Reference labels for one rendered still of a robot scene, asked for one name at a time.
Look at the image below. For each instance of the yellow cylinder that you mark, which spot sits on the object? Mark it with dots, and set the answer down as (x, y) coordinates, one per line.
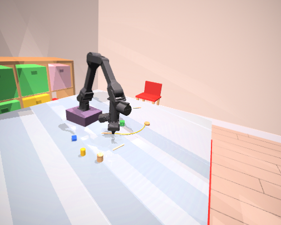
(83, 153)

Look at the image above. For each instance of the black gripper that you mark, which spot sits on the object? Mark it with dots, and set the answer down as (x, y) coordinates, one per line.
(114, 121)

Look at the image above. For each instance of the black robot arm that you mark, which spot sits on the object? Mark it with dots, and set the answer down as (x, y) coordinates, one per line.
(114, 89)

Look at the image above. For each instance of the tan wooden cylinder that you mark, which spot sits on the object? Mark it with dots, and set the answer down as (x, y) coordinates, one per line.
(99, 157)

